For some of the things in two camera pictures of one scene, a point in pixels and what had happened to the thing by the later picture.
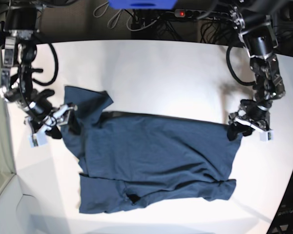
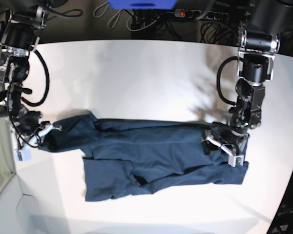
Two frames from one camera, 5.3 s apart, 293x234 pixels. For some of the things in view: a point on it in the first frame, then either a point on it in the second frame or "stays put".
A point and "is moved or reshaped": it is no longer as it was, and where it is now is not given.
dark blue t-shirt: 128,158 is moved or reshaped
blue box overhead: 142,4 stays put
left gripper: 42,116 → 29,128
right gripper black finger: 234,129 → 207,146
